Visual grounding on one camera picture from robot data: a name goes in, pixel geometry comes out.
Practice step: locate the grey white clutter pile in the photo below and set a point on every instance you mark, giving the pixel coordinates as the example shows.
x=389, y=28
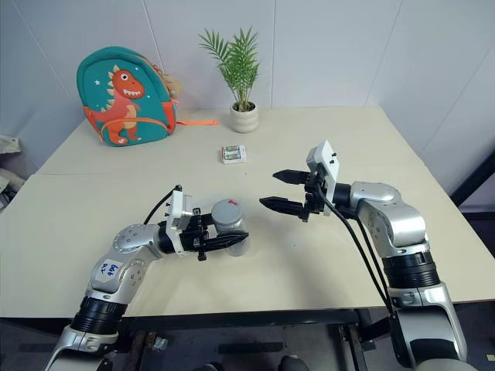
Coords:
x=9, y=170

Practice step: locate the black table frame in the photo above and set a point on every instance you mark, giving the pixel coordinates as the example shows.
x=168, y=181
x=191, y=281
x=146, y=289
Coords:
x=232, y=318

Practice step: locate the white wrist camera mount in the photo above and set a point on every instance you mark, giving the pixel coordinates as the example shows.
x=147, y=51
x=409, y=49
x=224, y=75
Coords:
x=326, y=160
x=177, y=216

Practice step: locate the dark rounded shape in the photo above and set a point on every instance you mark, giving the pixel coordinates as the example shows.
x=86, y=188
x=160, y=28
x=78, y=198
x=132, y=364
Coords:
x=210, y=368
x=294, y=364

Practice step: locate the black furniture frame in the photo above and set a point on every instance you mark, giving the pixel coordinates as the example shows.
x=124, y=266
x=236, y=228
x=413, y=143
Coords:
x=473, y=179

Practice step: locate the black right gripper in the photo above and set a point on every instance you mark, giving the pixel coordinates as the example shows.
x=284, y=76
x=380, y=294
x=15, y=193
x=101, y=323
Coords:
x=314, y=197

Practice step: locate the teal dinosaur backpack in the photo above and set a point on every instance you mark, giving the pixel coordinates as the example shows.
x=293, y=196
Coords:
x=123, y=96

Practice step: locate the white sticker with blue writing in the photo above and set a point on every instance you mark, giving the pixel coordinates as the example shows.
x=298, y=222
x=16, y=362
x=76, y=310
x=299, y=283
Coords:
x=109, y=271

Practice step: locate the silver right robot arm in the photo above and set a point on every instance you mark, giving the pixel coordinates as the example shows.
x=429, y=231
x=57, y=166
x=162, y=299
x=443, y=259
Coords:
x=402, y=226

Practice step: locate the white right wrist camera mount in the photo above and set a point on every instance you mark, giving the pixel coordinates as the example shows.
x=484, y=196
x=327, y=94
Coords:
x=326, y=160

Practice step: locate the green plant in white pot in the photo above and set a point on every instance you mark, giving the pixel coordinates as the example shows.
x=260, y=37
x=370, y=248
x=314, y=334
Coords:
x=243, y=116

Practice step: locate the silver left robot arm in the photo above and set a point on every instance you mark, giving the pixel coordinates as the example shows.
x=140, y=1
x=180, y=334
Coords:
x=133, y=239

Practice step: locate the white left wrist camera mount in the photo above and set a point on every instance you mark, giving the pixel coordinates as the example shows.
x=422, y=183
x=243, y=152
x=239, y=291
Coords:
x=177, y=216

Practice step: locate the small white box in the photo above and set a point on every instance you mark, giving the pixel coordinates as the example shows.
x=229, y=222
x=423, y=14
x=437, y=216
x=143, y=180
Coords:
x=233, y=154

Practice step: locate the clear jar with grey lid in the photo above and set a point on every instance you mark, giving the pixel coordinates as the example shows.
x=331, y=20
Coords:
x=229, y=216

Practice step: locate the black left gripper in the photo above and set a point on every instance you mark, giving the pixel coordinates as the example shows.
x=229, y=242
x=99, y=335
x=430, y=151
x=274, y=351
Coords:
x=191, y=237

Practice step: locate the beige plush toy pendant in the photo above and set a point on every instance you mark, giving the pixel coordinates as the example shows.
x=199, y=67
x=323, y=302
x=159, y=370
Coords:
x=172, y=83

